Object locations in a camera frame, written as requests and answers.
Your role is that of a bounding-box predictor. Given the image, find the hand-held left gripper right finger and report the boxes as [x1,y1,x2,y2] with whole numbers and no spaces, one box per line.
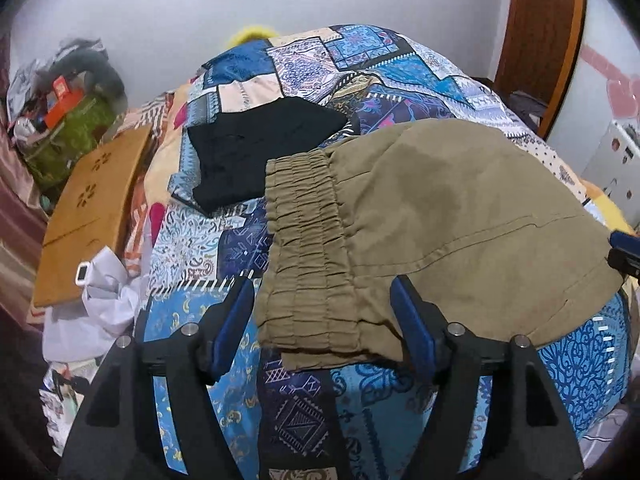
[390,275,587,480]

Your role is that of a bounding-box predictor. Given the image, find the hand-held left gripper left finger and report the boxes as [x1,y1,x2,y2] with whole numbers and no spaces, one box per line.
[59,277,256,480]

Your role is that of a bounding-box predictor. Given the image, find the grey cloth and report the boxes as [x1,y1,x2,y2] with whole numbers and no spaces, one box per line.
[37,50,127,111]

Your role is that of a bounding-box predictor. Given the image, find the white plastic bag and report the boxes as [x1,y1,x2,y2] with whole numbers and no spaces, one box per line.
[42,247,147,363]

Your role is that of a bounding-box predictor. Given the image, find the olive green pants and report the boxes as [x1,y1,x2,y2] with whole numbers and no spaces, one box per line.
[253,119,624,372]

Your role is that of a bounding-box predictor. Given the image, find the yellow pillow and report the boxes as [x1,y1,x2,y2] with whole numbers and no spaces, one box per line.
[226,25,279,47]

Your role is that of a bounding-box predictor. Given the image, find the wooden lap tray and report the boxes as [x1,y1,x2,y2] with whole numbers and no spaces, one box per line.
[31,125,153,309]

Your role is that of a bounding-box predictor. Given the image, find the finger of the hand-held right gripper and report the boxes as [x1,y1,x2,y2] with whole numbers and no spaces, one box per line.
[607,230,640,278]

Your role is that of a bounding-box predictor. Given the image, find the orange box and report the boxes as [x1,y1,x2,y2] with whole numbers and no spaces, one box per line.
[43,76,84,129]

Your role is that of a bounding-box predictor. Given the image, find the wooden door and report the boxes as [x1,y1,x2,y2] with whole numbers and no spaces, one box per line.
[492,0,587,140]

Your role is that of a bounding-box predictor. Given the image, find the black folded garment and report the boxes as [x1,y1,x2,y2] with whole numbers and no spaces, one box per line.
[187,96,349,218]

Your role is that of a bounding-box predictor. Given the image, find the green printed bag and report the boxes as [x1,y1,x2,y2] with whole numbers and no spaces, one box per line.
[22,94,119,192]

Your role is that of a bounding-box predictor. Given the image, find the blue patchwork printed blanket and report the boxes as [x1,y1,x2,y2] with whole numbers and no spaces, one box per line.
[127,23,632,480]

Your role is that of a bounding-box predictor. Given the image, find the white cabinet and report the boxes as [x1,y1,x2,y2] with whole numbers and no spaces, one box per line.
[580,120,640,202]

